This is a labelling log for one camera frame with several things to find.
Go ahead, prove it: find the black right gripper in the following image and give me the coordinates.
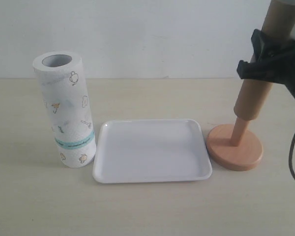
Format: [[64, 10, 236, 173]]
[[236, 29, 295, 99]]

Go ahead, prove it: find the brown cardboard tube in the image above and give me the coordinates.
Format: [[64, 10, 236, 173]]
[[234, 0, 295, 121]]

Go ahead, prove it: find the printed white paper towel roll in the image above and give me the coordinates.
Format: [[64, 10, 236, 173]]
[[32, 51, 96, 168]]

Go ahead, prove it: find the wooden paper towel holder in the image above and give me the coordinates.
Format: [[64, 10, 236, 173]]
[[206, 118, 264, 171]]

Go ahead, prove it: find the white rectangular plastic tray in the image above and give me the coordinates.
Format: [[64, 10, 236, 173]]
[[92, 118, 212, 184]]

